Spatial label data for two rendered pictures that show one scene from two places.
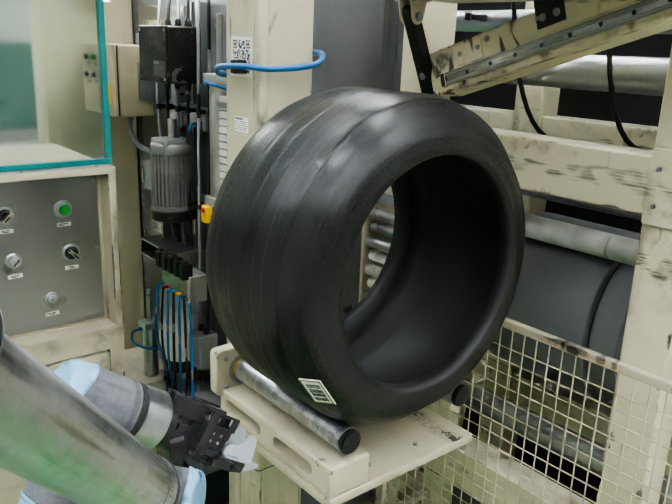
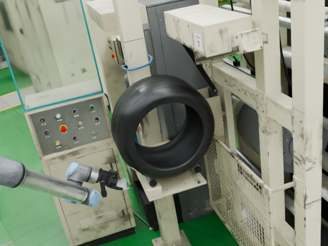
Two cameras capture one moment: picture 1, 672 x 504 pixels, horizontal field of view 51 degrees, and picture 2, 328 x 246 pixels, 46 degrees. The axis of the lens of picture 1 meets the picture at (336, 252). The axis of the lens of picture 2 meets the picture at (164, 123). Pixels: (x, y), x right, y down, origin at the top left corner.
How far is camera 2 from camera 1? 1.31 m
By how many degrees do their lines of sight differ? 27
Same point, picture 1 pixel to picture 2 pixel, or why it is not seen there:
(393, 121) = (145, 97)
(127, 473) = (67, 192)
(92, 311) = (106, 135)
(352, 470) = (155, 191)
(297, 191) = (119, 119)
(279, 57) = (135, 64)
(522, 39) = not seen: hidden behind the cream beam
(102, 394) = (78, 171)
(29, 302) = (86, 134)
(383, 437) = (177, 180)
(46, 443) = (41, 187)
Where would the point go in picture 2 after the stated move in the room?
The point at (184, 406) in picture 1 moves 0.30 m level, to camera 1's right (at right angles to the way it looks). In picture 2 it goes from (102, 173) to (149, 177)
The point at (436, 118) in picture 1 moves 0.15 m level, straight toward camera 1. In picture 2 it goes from (160, 93) to (144, 105)
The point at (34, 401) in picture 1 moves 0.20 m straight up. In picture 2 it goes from (36, 181) to (22, 142)
